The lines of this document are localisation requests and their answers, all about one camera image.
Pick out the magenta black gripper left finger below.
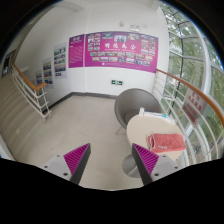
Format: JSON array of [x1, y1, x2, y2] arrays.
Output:
[[42, 143, 91, 185]]

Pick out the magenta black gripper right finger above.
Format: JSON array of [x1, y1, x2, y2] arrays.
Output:
[[132, 143, 179, 185]]

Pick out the coral pink towel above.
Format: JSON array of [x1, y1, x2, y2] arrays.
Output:
[[146, 133, 186, 153]]

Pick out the round white table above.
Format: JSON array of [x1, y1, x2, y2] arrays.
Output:
[[121, 114, 186, 179]]

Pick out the clear plastic item on table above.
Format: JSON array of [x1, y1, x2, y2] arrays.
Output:
[[139, 107, 167, 118]]

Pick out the grey tub chair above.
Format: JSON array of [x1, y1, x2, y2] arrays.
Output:
[[114, 88, 162, 129]]

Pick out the window railing with wooden handrail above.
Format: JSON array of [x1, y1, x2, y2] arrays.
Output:
[[153, 69, 224, 166]]

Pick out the red white notice sign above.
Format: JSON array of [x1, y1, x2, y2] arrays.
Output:
[[183, 88, 206, 126]]

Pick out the stair railing with wooden handrail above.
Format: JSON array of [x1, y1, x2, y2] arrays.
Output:
[[11, 64, 52, 121]]

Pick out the green exit sign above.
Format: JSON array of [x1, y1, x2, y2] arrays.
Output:
[[111, 80, 123, 86]]

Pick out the lower photo wall board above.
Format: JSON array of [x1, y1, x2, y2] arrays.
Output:
[[35, 70, 43, 85]]

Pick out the photo wall board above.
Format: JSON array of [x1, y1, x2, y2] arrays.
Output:
[[42, 58, 54, 89], [35, 70, 43, 85], [54, 43, 67, 79]]

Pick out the middle photo wall board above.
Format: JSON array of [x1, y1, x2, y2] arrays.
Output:
[[42, 58, 54, 89]]

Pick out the upper photo wall board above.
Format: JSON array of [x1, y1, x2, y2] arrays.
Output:
[[54, 43, 67, 79]]

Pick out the large magenta wall poster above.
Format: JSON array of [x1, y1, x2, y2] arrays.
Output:
[[85, 31, 158, 73]]

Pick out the small magenta wall poster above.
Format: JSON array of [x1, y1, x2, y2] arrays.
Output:
[[68, 34, 85, 68]]

